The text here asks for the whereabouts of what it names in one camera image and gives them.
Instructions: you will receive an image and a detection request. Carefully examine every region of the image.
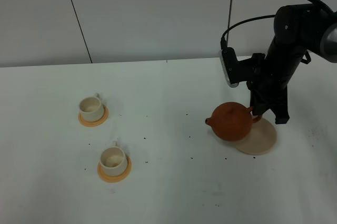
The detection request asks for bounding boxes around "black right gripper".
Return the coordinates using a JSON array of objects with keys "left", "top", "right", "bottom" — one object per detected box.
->
[{"left": 247, "top": 4, "right": 332, "bottom": 124}]

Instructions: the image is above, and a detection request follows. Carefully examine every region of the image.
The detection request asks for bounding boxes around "brown clay teapot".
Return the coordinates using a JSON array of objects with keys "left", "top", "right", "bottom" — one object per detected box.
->
[{"left": 205, "top": 102, "right": 262, "bottom": 142}]

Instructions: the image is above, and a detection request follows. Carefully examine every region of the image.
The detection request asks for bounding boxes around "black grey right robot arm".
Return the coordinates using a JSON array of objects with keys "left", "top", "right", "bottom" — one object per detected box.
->
[{"left": 247, "top": 0, "right": 336, "bottom": 124}]

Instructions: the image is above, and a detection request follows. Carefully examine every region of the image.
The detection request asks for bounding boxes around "beige round teapot coaster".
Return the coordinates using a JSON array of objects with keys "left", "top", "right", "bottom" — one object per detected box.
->
[{"left": 234, "top": 118, "right": 277, "bottom": 155}]

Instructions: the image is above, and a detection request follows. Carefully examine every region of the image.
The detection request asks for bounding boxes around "white teacup near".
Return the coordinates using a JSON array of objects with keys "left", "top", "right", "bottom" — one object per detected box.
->
[{"left": 100, "top": 141, "right": 128, "bottom": 177}]

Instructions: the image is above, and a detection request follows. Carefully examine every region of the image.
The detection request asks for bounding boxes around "white teacup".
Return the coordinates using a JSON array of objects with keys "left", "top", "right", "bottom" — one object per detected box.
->
[
  {"left": 78, "top": 93, "right": 104, "bottom": 122},
  {"left": 100, "top": 141, "right": 128, "bottom": 177}
]

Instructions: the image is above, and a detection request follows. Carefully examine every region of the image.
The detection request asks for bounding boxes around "orange saucer far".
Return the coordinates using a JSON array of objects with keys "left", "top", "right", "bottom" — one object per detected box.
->
[{"left": 78, "top": 105, "right": 109, "bottom": 127}]

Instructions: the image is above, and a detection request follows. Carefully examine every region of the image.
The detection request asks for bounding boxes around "orange saucer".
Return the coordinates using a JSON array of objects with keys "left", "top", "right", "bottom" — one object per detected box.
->
[
  {"left": 78, "top": 105, "right": 109, "bottom": 127},
  {"left": 97, "top": 155, "right": 132, "bottom": 183}
]

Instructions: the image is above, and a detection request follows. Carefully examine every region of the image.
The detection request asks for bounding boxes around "orange saucer near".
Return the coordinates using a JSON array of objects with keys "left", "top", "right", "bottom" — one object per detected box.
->
[{"left": 97, "top": 155, "right": 132, "bottom": 183}]

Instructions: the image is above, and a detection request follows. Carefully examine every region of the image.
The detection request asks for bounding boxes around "white teacup far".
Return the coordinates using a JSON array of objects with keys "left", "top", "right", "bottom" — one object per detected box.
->
[{"left": 78, "top": 93, "right": 104, "bottom": 122}]

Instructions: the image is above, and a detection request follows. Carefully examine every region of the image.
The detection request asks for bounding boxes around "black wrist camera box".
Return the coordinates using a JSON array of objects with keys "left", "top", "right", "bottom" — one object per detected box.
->
[{"left": 220, "top": 47, "right": 265, "bottom": 88}]

